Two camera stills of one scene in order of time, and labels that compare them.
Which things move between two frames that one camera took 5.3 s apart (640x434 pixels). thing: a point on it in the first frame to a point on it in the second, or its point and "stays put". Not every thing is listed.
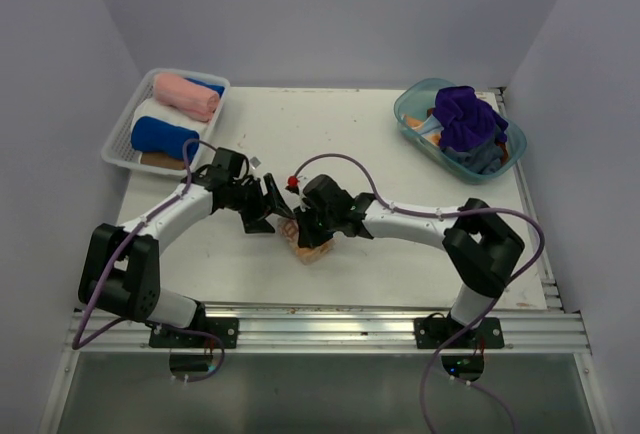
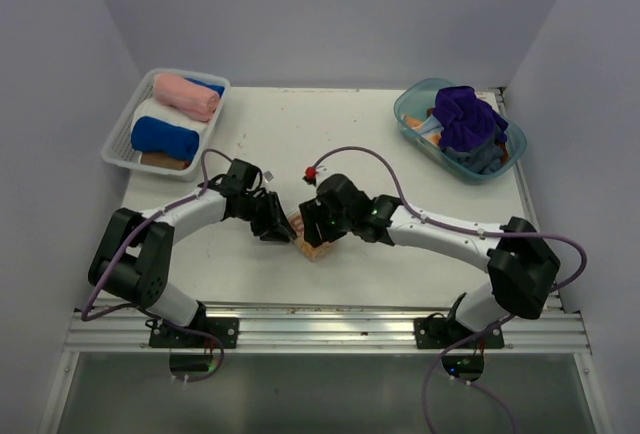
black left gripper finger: (276, 200) to (282, 229)
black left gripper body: (249, 201) stays put
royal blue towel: (151, 134) stays put
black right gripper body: (318, 226) stays put
